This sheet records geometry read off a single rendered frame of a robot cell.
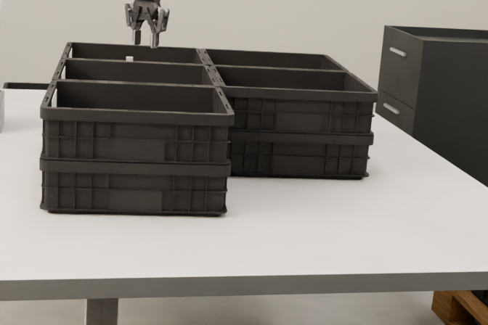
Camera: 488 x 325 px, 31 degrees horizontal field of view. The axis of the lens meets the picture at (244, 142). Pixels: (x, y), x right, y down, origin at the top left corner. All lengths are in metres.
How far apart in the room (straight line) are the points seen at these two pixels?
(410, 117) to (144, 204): 2.00
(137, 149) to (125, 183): 0.08
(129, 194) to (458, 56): 2.09
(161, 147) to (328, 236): 0.39
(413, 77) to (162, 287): 2.26
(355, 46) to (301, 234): 4.01
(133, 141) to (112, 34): 3.65
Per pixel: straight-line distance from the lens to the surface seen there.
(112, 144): 1.81
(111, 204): 1.85
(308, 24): 5.64
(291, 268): 1.64
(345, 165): 2.21
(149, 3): 2.23
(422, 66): 3.60
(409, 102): 3.68
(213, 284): 1.59
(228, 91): 2.10
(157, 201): 1.84
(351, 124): 2.18
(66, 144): 1.82
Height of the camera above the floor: 1.33
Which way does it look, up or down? 15 degrees down
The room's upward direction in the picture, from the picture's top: 4 degrees clockwise
